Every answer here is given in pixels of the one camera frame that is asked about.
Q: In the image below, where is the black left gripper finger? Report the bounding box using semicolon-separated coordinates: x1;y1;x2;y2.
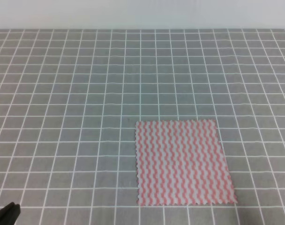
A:
0;202;21;225

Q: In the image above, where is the pink white wavy striped towel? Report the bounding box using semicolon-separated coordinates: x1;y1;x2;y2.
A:
135;119;238;206

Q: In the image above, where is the grey grid tablecloth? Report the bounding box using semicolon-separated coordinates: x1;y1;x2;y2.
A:
0;29;285;225

